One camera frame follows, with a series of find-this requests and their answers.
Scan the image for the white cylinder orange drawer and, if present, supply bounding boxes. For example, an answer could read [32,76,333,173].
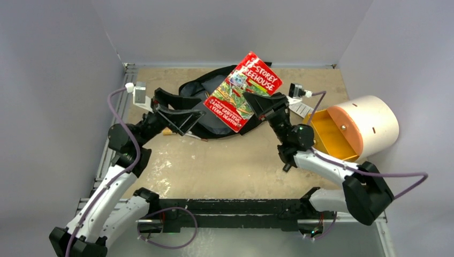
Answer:
[303,95,399,162]

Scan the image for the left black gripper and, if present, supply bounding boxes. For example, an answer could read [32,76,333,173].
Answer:
[136,88,205,147]

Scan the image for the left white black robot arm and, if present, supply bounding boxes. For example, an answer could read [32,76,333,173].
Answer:
[49,89,205,256]

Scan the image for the black student backpack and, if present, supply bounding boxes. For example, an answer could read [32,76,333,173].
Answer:
[178,63,277,140]

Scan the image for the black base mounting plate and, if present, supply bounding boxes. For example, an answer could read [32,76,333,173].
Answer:
[143,199,334,233]

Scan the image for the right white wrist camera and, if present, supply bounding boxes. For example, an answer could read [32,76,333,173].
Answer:
[288,83,313,100]

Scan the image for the white brown-tipped pen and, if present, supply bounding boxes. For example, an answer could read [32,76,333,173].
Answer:
[185,132,208,142]

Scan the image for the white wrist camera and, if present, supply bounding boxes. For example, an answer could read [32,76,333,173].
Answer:
[125,81,153,112]
[288,83,313,100]

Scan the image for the pink black highlighter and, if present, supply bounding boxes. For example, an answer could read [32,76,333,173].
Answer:
[282,162,293,172]

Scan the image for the red Treehouse book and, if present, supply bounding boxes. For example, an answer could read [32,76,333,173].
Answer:
[204,51,283,132]

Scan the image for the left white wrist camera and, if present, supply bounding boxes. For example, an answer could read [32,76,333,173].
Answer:
[125,81,153,112]

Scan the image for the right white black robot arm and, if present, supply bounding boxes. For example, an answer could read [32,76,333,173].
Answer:
[243,92,395,225]

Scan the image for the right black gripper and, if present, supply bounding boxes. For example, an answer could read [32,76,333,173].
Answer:
[241,90,291,144]

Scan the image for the aluminium frame rails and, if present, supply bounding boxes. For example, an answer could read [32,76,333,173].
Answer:
[64,63,396,257]

